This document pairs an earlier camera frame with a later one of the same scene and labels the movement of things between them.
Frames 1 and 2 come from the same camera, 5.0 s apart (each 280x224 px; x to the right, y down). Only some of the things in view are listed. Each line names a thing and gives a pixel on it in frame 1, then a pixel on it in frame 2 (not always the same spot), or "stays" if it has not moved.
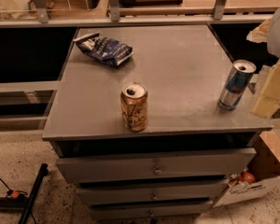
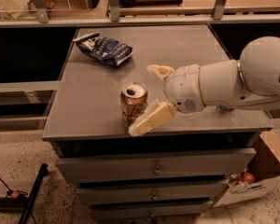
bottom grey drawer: [124, 210] stays
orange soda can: [133, 101] stays
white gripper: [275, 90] to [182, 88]
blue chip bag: [103, 48] stays
